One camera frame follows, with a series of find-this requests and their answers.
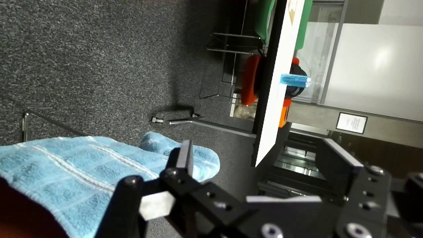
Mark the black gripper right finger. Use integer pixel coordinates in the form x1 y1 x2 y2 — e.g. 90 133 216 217
316 136 365 201

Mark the small blue object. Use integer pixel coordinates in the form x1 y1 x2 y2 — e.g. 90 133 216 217
279 72 312 90

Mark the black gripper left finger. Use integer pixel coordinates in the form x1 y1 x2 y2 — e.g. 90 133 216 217
165 139 196 180

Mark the green sheet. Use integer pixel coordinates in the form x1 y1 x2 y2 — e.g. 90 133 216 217
255 0 315 50

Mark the light blue checkered towel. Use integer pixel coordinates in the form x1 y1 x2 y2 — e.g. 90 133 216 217
0 131 222 238

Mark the white framed pillar sign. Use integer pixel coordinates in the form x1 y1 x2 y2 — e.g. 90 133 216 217
335 111 369 135

